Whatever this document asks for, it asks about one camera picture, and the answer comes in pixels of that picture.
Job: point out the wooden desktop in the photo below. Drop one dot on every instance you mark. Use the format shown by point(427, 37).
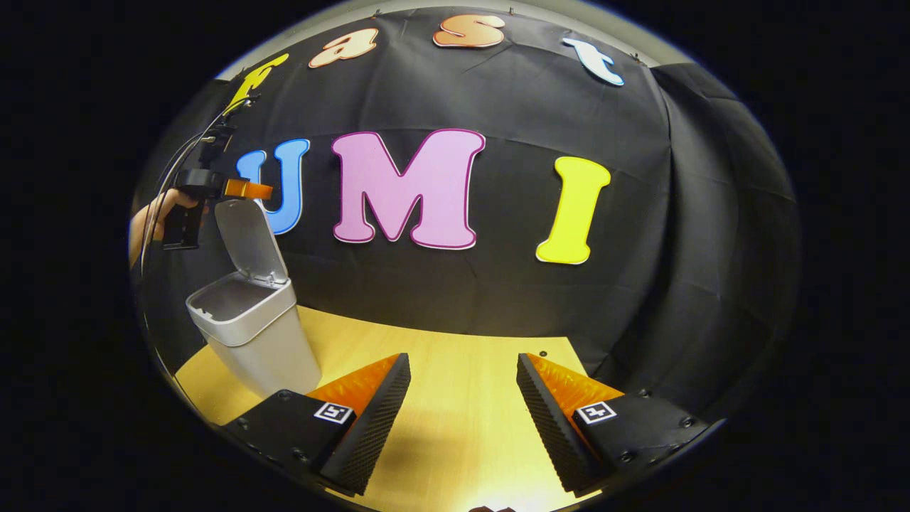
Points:
point(455, 398)

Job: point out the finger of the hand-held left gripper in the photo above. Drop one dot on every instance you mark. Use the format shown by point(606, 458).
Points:
point(245, 189)

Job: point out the white desktop garbage bin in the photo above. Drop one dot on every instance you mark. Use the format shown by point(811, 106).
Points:
point(263, 334)

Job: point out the black backdrop cloth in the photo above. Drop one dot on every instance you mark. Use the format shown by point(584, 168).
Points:
point(512, 107)

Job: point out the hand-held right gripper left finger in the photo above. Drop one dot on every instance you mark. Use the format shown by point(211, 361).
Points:
point(377, 427)

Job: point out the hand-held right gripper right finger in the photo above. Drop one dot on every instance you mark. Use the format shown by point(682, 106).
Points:
point(547, 427)

